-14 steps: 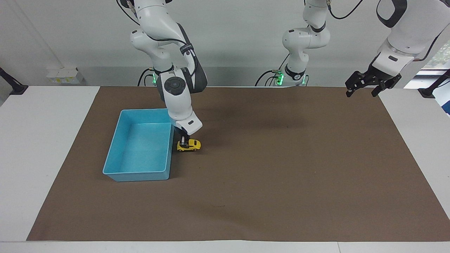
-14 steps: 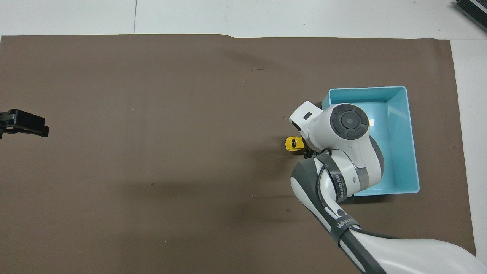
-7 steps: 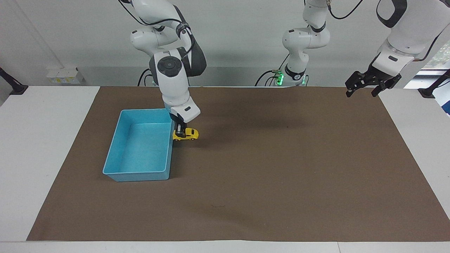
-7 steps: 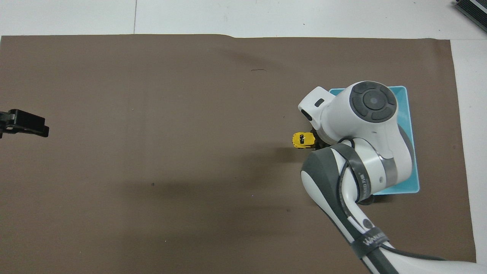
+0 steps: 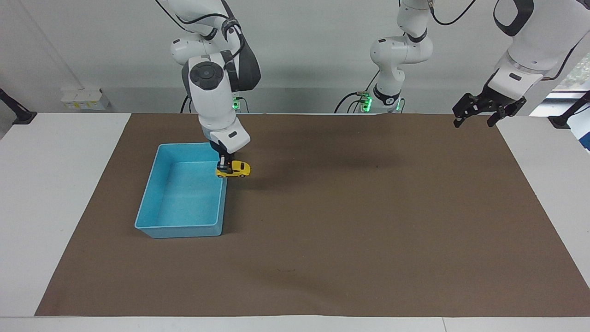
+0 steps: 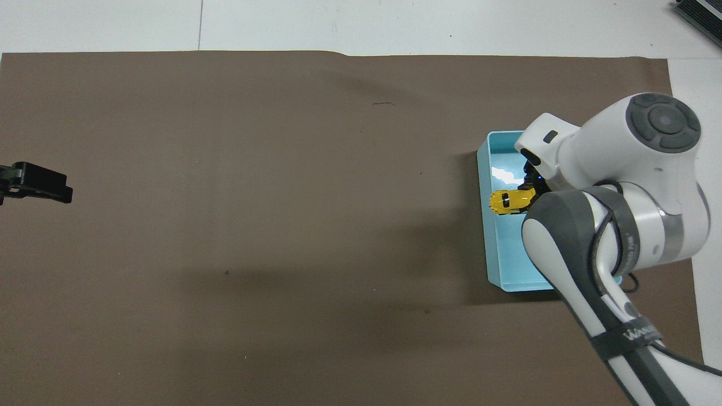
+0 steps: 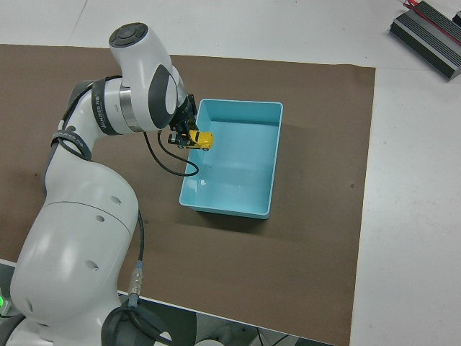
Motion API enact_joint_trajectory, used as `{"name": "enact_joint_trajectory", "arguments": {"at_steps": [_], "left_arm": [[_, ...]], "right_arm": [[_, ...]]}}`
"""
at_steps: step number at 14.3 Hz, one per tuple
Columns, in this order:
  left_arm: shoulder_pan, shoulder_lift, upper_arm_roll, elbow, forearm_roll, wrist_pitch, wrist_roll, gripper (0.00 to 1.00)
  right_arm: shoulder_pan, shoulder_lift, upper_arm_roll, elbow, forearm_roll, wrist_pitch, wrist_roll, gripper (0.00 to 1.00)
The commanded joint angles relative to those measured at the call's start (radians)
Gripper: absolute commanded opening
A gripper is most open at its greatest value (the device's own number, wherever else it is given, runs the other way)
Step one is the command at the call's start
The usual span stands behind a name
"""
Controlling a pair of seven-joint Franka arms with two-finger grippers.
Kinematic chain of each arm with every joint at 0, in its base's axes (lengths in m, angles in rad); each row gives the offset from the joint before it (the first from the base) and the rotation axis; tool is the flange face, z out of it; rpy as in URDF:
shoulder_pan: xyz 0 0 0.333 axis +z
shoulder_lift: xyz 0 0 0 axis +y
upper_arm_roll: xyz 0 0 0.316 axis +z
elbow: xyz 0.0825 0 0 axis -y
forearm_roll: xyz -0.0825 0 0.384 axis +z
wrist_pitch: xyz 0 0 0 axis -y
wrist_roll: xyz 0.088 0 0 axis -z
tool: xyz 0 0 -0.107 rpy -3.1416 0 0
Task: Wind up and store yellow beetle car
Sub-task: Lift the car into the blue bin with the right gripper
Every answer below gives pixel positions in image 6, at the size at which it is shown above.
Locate yellow toy beetle car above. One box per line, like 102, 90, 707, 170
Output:
488, 189, 537, 215

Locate light blue plastic tray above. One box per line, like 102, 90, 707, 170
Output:
477, 131, 623, 293

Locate black stand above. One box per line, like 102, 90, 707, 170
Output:
671, 0, 722, 32

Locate black cable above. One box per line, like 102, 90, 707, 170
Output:
590, 182, 722, 377

